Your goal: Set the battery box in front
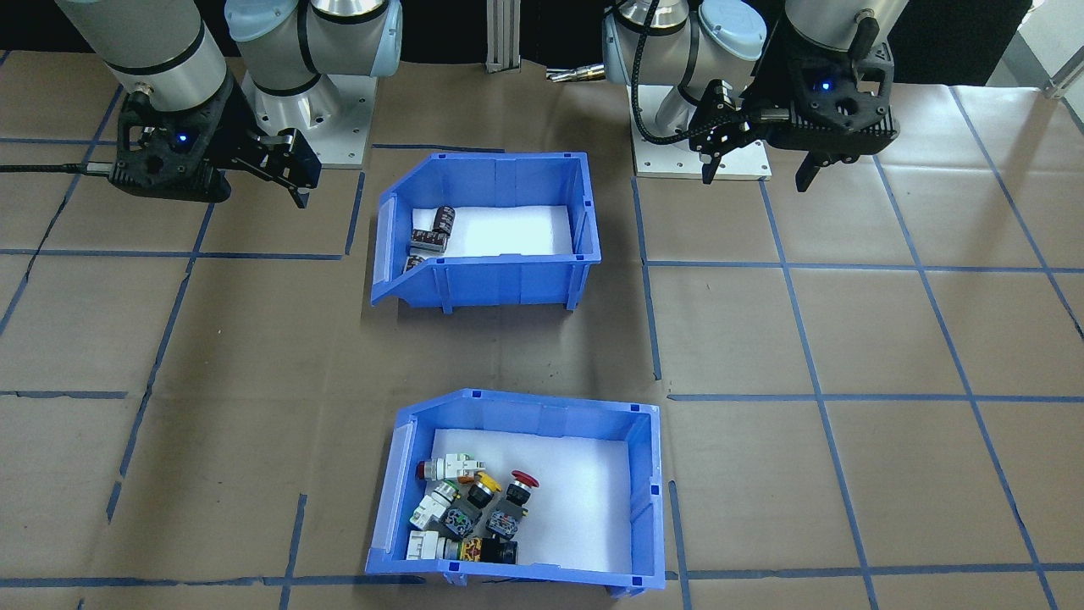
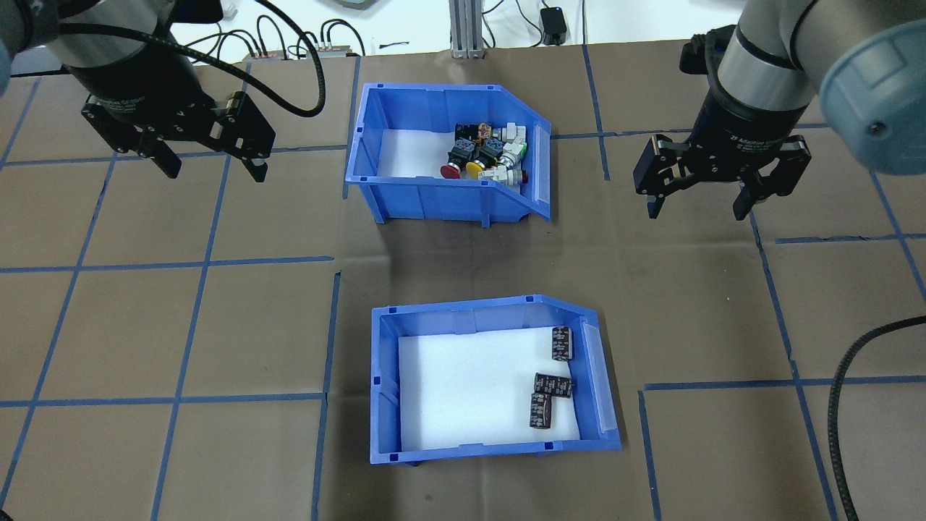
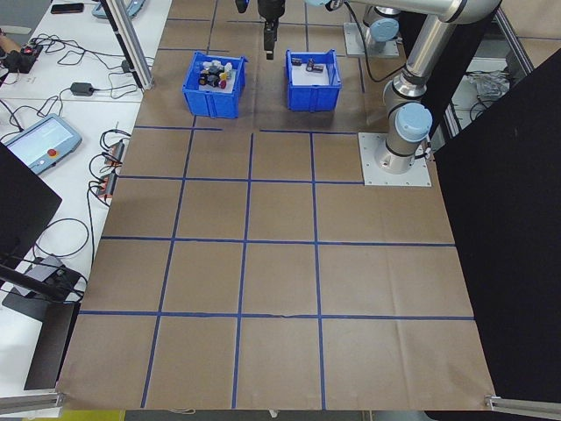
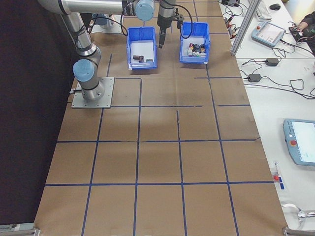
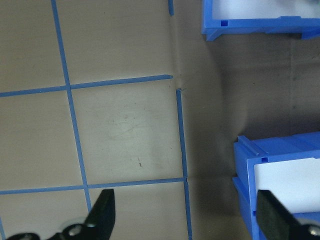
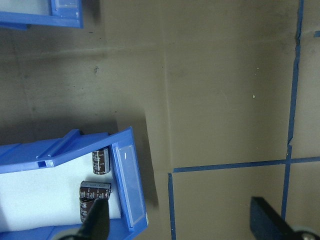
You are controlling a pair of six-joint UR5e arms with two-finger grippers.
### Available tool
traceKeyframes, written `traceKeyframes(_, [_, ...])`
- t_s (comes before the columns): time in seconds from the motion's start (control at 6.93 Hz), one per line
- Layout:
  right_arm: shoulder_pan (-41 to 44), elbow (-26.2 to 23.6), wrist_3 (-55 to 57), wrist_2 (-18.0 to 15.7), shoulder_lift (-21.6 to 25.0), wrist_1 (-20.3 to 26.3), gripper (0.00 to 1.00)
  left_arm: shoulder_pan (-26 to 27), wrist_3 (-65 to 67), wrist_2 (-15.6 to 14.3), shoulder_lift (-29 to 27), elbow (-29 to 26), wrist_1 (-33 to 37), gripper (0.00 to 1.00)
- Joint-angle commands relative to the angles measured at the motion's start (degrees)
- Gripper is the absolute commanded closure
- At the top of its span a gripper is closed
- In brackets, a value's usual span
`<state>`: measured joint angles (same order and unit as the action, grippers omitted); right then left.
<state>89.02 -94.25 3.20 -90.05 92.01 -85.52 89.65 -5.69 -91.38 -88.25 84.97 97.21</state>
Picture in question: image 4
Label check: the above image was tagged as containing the black frame cover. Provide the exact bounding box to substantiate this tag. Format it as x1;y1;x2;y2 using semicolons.
0;0;77;226

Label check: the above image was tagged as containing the blue switch storage bin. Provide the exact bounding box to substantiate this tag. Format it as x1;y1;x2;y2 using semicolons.
179;21;211;65

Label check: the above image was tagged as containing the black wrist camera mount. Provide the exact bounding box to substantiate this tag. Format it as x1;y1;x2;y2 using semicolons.
173;13;185;30

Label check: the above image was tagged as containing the blue battery storage bin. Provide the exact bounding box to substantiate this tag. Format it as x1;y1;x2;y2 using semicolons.
126;26;158;71

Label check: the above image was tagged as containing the white keyboard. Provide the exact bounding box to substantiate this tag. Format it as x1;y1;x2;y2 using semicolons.
255;3;273;21

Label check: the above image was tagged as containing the grey teach pendant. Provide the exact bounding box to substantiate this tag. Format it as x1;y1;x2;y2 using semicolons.
251;21;287;49
282;118;315;167

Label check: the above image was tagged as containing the metal table clamp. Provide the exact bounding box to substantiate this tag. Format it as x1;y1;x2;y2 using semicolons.
296;208;315;221

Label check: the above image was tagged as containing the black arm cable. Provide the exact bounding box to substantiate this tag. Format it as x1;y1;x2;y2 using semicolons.
105;0;194;40

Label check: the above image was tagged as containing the camouflage sleeved forearm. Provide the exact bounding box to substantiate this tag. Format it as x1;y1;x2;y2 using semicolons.
301;13;315;55

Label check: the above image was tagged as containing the aluminium profile post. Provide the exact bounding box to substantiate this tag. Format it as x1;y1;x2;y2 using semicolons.
230;0;262;57

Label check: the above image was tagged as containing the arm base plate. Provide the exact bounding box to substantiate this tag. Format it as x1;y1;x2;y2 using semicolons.
71;77;116;110
89;24;128;34

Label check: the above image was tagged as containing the black electronic device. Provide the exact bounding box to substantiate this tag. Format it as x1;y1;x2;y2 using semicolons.
288;26;305;38

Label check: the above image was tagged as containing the metal corner bracket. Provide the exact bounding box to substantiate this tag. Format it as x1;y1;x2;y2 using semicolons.
282;226;315;236
0;222;41;236

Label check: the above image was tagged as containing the thin black cable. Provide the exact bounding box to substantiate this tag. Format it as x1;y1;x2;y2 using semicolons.
242;46;296;74
239;69;315;99
279;38;315;54

